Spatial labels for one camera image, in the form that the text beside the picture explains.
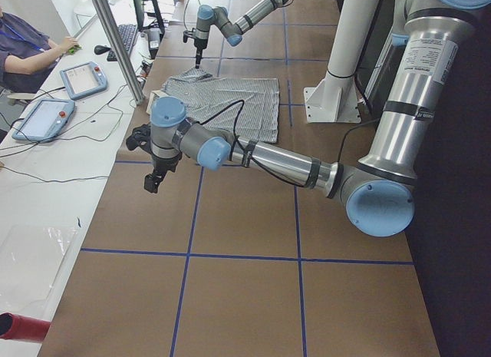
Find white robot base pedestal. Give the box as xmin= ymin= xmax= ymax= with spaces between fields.
xmin=304 ymin=0 xmax=380 ymax=124

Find black computer mouse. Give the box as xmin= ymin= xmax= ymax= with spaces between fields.
xmin=94 ymin=45 xmax=111 ymax=55

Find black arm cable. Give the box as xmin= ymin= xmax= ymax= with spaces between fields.
xmin=199 ymin=98 xmax=381 ymax=188

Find black keyboard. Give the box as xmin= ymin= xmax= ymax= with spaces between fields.
xmin=117 ymin=24 xmax=138 ymax=55

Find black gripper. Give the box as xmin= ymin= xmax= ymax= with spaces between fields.
xmin=194 ymin=38 xmax=207 ymax=65
xmin=143 ymin=153 xmax=182 ymax=193

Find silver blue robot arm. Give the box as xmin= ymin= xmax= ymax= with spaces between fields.
xmin=143 ymin=0 xmax=490 ymax=237
xmin=183 ymin=0 xmax=288 ymax=69

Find seated person in purple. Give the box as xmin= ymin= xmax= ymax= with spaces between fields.
xmin=1 ymin=12 xmax=79 ymax=94

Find navy white striped polo shirt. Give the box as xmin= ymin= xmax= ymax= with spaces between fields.
xmin=160 ymin=68 xmax=279 ymax=144

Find green tool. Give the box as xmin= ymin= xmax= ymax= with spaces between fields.
xmin=65 ymin=45 xmax=81 ymax=55

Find upper blue teach pendant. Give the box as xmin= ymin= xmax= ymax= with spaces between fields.
xmin=59 ymin=61 xmax=107 ymax=101

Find lower blue teach pendant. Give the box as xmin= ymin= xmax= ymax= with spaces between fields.
xmin=12 ymin=98 xmax=75 ymax=143

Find blue teach pendant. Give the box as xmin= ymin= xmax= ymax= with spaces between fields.
xmin=12 ymin=98 xmax=75 ymax=143
xmin=59 ymin=61 xmax=107 ymax=101

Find red cylinder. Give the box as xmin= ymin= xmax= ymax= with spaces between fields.
xmin=1 ymin=312 xmax=51 ymax=343

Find aluminium camera post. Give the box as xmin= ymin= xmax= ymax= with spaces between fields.
xmin=91 ymin=0 xmax=144 ymax=105

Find clear plastic bag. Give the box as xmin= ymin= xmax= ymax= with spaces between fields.
xmin=1 ymin=224 xmax=78 ymax=312

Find blue tape grid lines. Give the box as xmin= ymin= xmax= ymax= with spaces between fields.
xmin=80 ymin=3 xmax=415 ymax=357

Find black monitor stand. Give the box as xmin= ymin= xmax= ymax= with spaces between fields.
xmin=133 ymin=0 xmax=165 ymax=37

